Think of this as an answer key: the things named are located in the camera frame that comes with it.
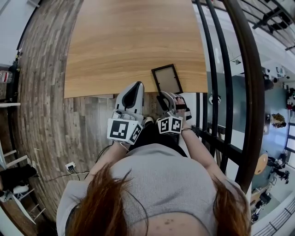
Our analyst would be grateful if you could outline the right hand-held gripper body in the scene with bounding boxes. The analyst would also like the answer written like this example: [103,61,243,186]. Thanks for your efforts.
[156,93,193,136]

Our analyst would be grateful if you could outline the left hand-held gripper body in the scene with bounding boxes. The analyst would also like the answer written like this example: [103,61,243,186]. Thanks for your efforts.
[106,104,147,146]

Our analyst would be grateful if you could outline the black picture frame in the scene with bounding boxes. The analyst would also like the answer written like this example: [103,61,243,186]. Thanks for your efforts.
[151,64,184,94]

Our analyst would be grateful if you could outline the person's right forearm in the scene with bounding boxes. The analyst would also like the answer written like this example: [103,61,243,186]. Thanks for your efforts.
[180,126,218,178]

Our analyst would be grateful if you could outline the person's left forearm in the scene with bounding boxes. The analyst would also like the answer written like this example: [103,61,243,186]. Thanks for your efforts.
[88,141,131,177]

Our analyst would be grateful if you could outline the person's right hand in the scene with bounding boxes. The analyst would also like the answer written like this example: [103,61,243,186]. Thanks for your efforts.
[175,96,187,116]

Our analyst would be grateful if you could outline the person's black trousers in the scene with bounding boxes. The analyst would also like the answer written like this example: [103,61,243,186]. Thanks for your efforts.
[131,119,189,159]

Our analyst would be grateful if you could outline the person's grey top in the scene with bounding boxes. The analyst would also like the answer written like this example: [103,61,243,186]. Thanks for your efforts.
[56,142,252,236]

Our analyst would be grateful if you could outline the white power strip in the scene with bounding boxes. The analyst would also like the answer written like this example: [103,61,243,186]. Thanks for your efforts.
[65,161,77,174]

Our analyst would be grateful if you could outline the black metal railing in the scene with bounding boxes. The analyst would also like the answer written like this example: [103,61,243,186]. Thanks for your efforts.
[191,0,295,193]

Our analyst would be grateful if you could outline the round wooden table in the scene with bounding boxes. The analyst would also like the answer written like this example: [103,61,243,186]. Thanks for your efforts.
[254,153,269,176]

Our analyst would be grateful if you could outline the black bag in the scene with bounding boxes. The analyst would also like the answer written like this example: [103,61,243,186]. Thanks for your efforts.
[0,164,39,193]

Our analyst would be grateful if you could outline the clear plastic bottle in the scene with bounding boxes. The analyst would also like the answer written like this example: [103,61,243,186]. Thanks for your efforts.
[0,70,13,83]

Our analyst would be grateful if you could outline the white wooden rack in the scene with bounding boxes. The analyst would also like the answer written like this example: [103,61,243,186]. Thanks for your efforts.
[0,142,47,225]

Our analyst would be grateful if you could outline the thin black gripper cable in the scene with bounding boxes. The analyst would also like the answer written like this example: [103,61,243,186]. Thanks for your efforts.
[95,143,114,163]

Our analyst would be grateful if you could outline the black power cable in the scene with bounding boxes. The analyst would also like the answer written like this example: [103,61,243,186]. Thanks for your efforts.
[44,169,90,183]

